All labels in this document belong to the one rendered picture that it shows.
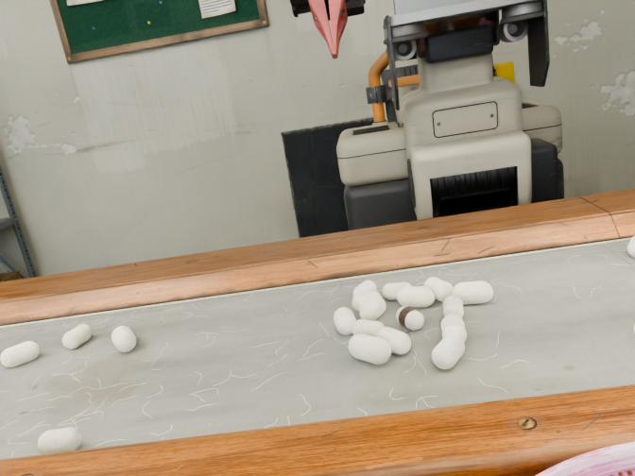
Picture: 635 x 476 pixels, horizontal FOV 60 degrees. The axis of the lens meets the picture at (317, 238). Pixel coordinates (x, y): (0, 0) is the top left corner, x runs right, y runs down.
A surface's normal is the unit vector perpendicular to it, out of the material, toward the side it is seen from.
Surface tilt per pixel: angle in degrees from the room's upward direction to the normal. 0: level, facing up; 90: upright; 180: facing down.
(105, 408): 0
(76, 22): 90
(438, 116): 98
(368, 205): 90
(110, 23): 90
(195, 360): 0
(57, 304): 45
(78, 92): 90
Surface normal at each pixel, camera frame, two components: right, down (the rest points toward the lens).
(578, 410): -0.16, -0.95
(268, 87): -0.07, 0.30
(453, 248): -0.15, -0.46
